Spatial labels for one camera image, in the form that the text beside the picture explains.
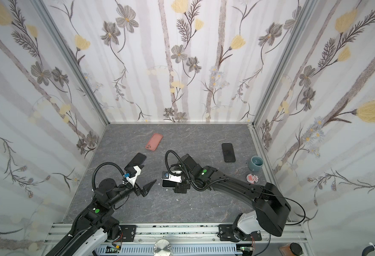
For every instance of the pink phone case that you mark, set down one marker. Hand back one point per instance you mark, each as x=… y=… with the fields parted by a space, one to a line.
x=154 y=142

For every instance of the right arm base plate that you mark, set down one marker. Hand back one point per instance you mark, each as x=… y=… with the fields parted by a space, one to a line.
x=227 y=233

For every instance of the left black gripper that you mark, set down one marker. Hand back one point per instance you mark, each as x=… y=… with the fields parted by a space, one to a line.
x=145 y=190

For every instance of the small pink white object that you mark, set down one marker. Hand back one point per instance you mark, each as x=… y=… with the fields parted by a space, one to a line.
x=252 y=179

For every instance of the round silver knob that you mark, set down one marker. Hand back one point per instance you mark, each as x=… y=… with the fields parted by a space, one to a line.
x=162 y=247

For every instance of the brown box black cap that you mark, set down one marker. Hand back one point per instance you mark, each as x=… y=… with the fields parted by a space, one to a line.
x=292 y=249

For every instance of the teal ceramic cup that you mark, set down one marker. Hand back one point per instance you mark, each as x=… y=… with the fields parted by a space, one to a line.
x=255 y=164

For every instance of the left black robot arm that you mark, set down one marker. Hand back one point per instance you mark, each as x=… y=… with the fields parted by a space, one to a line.
x=95 y=223

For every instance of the black phone case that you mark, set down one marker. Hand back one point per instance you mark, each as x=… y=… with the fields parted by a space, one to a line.
x=228 y=153

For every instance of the light blue phone case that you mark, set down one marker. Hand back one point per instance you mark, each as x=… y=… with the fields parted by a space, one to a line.
x=166 y=180

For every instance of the white ventilated cable duct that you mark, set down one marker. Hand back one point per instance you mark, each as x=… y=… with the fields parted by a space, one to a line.
x=176 y=250

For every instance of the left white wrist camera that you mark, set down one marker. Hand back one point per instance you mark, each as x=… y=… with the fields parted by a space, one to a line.
x=130 y=177

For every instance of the black phone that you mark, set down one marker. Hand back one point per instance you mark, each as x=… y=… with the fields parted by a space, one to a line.
x=137 y=160

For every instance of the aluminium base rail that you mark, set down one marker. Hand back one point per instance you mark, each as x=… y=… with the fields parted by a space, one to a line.
x=206 y=233

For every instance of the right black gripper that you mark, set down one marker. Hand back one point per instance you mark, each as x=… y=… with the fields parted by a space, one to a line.
x=179 y=186

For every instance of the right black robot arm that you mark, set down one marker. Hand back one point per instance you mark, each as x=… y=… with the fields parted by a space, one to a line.
x=270 y=208

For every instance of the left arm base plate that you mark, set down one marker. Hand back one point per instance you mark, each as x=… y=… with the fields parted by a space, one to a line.
x=124 y=233

